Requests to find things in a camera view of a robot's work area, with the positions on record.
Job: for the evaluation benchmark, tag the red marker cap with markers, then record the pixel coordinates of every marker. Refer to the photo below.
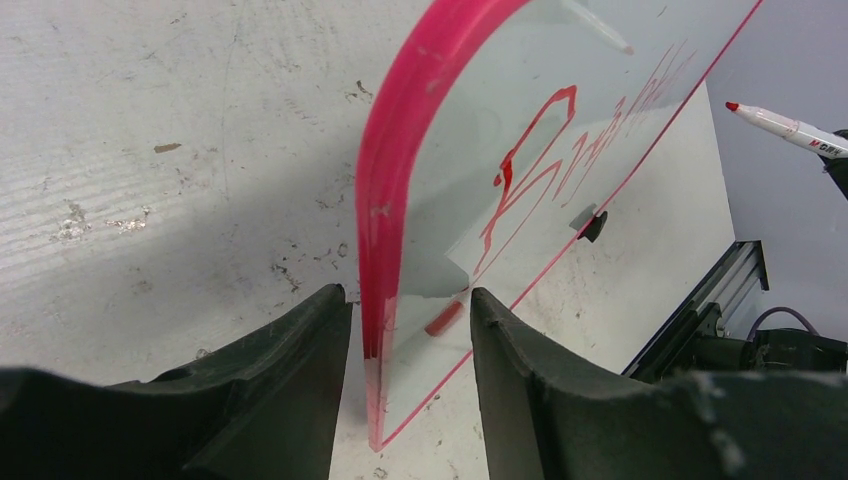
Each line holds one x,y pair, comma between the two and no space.
445,319

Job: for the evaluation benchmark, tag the pink framed whiteboard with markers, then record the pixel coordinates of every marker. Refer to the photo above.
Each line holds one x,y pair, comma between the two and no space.
500,130

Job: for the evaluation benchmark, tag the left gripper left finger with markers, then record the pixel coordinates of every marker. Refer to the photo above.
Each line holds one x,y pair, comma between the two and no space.
262,407

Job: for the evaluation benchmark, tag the white whiteboard marker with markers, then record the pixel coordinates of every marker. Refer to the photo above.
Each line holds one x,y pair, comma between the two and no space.
798,133

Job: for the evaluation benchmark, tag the black whiteboard clip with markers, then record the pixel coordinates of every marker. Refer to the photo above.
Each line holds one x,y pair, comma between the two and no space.
594,227

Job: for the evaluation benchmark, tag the aluminium rail frame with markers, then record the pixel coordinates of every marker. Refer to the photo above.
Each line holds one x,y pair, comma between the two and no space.
706,331

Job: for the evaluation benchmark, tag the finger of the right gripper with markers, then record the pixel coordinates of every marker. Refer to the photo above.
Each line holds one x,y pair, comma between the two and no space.
835,165

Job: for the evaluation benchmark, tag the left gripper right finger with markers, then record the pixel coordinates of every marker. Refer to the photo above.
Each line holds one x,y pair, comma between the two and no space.
548,413

